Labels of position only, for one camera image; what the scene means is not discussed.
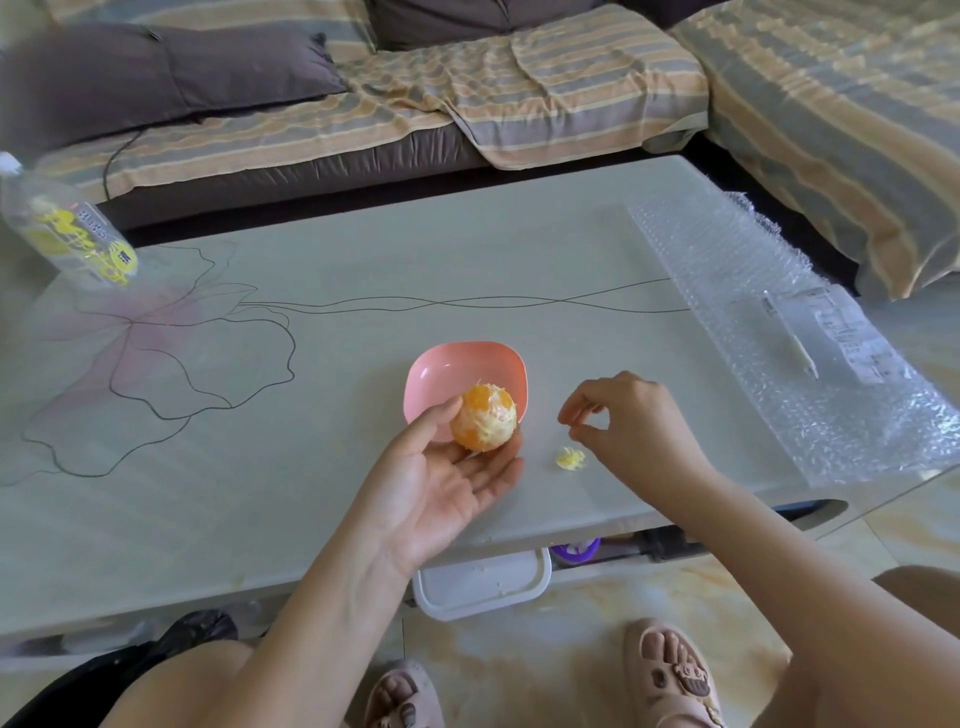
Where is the person's left foot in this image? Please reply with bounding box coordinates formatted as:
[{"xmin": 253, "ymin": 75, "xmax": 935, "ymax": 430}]
[{"xmin": 363, "ymin": 659, "xmax": 446, "ymax": 728}]

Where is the grey upright cushion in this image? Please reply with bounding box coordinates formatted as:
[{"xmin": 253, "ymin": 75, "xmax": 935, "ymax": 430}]
[{"xmin": 365, "ymin": 0, "xmax": 609, "ymax": 52}]

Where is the thin white stick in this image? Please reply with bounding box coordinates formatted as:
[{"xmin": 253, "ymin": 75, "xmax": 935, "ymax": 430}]
[{"xmin": 761, "ymin": 290, "xmax": 820, "ymax": 382}]

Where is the orange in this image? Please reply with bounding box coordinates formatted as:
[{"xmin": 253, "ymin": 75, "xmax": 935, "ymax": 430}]
[{"xmin": 448, "ymin": 380, "xmax": 520, "ymax": 454}]

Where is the grey flat pillow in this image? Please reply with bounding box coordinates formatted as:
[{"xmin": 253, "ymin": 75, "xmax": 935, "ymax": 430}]
[{"xmin": 0, "ymin": 22, "xmax": 350, "ymax": 163}]

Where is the person's right foot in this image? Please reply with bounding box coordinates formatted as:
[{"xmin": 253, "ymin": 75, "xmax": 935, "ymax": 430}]
[{"xmin": 623, "ymin": 618, "xmax": 725, "ymax": 728}]

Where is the person's left leg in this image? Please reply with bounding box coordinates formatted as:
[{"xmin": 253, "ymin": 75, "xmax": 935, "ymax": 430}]
[{"xmin": 101, "ymin": 638, "xmax": 256, "ymax": 728}]

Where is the clear plastic bag paper label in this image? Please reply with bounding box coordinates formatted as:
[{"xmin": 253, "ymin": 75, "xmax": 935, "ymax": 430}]
[{"xmin": 758, "ymin": 286, "xmax": 916, "ymax": 388}]

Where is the person's right forearm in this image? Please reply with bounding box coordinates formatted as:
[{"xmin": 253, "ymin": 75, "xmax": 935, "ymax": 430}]
[{"xmin": 663, "ymin": 464, "xmax": 960, "ymax": 728}]

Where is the person's leg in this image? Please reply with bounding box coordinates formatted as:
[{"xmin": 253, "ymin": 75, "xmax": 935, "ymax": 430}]
[
  {"xmin": 757, "ymin": 566, "xmax": 960, "ymax": 728},
  {"xmin": 101, "ymin": 638, "xmax": 256, "ymax": 728}
]

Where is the purple plastic ring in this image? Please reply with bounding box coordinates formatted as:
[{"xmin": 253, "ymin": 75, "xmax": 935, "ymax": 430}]
[{"xmin": 549, "ymin": 537, "xmax": 601, "ymax": 566}]

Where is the person's left forearm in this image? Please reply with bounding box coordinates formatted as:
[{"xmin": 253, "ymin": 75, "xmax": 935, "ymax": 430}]
[{"xmin": 209, "ymin": 524, "xmax": 421, "ymax": 728}]

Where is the black plastic bag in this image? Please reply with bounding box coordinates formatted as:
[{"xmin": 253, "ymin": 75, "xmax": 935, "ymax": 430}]
[{"xmin": 3, "ymin": 608, "xmax": 240, "ymax": 728}]

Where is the black box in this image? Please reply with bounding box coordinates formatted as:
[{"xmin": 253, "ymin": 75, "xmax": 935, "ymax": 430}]
[{"xmin": 641, "ymin": 524, "xmax": 699, "ymax": 564}]

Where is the black cable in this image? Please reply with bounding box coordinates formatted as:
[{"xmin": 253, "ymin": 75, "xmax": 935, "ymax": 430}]
[{"xmin": 103, "ymin": 127, "xmax": 148, "ymax": 200}]

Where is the person's left hand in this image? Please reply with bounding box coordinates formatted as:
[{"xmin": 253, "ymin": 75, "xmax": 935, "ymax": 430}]
[{"xmin": 352, "ymin": 395, "xmax": 525, "ymax": 579}]

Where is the clear bottle yellow label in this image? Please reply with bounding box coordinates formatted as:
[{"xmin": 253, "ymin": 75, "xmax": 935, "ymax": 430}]
[{"xmin": 0, "ymin": 151, "xmax": 140, "ymax": 290}]

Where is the dark purple cushion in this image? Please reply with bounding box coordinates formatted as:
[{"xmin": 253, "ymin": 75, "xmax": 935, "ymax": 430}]
[{"xmin": 611, "ymin": 0, "xmax": 729, "ymax": 31}]

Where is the white plastic container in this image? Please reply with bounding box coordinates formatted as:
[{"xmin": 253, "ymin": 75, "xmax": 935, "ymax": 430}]
[{"xmin": 411, "ymin": 548, "xmax": 553, "ymax": 622}]

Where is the person's right hand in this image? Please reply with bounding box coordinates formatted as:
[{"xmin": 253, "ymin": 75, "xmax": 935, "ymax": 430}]
[{"xmin": 557, "ymin": 371, "xmax": 714, "ymax": 502}]

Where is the clear bubble wrap sheet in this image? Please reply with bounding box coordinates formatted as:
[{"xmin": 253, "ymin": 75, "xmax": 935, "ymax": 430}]
[{"xmin": 628, "ymin": 191, "xmax": 960, "ymax": 487}]

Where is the pink plastic dish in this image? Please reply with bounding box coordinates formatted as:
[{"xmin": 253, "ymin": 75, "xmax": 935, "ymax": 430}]
[{"xmin": 402, "ymin": 341, "xmax": 530, "ymax": 433}]

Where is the striped sofa sheet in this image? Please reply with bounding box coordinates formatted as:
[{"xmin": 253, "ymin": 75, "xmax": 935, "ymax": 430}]
[
  {"xmin": 669, "ymin": 0, "xmax": 960, "ymax": 301},
  {"xmin": 37, "ymin": 3, "xmax": 712, "ymax": 204}
]

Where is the person's foot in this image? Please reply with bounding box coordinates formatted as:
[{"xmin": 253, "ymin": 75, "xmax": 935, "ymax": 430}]
[
  {"xmin": 623, "ymin": 618, "xmax": 725, "ymax": 728},
  {"xmin": 363, "ymin": 659, "xmax": 446, "ymax": 728}
]

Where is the person's right leg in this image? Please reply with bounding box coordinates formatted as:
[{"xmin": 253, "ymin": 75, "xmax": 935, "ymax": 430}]
[{"xmin": 757, "ymin": 566, "xmax": 960, "ymax": 728}]

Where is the dark brown sofa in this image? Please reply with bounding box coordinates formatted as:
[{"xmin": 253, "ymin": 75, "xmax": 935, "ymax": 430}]
[{"xmin": 97, "ymin": 123, "xmax": 860, "ymax": 294}]

